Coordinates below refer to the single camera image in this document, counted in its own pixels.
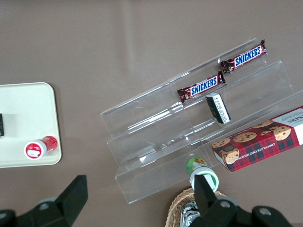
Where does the clear acrylic tiered stand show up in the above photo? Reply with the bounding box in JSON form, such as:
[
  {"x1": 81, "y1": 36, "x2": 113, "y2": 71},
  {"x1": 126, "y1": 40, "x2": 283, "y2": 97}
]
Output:
[{"x1": 100, "y1": 37, "x2": 303, "y2": 204}]

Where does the Snickers chocolate bar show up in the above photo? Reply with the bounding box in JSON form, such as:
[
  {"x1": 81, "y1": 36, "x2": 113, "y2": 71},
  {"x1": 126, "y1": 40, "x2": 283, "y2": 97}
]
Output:
[
  {"x1": 220, "y1": 39, "x2": 268, "y2": 75},
  {"x1": 177, "y1": 70, "x2": 226, "y2": 103}
]

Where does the aluminium foil container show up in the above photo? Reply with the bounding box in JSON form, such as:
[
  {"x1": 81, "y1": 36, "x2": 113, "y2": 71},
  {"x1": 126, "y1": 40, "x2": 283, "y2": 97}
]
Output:
[{"x1": 181, "y1": 202, "x2": 202, "y2": 227}]

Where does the beige plastic tray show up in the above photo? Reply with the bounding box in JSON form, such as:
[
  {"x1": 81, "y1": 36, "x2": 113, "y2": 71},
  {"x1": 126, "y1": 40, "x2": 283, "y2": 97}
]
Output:
[{"x1": 0, "y1": 82, "x2": 62, "y2": 169}]

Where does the red can white lid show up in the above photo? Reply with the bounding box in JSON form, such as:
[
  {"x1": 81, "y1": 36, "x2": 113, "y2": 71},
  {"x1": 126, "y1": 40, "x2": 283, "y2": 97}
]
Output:
[{"x1": 23, "y1": 135, "x2": 59, "y2": 161}]

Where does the black white small box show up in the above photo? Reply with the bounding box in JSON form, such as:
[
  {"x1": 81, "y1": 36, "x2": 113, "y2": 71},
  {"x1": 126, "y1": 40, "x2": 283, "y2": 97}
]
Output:
[{"x1": 205, "y1": 93, "x2": 232, "y2": 125}]

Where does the green bottle white cap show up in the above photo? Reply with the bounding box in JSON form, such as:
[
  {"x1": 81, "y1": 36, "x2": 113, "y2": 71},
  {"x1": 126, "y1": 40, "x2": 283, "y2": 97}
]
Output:
[{"x1": 185, "y1": 156, "x2": 219, "y2": 192}]

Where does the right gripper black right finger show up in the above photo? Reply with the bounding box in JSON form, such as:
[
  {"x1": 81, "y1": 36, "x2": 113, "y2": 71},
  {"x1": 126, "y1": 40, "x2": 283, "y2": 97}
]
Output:
[{"x1": 193, "y1": 175, "x2": 239, "y2": 227}]

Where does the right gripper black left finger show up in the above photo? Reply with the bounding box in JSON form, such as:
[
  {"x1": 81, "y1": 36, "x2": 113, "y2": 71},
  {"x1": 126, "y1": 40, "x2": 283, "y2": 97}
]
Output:
[{"x1": 32, "y1": 175, "x2": 89, "y2": 227}]

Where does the red tartan cookie box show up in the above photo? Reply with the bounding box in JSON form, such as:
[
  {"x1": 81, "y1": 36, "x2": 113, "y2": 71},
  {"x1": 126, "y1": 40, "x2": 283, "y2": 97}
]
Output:
[{"x1": 211, "y1": 105, "x2": 303, "y2": 173}]

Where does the light wicker basket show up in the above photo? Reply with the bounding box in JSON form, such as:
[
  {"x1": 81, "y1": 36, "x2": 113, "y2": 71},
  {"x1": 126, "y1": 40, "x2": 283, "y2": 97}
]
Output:
[{"x1": 167, "y1": 188, "x2": 228, "y2": 227}]

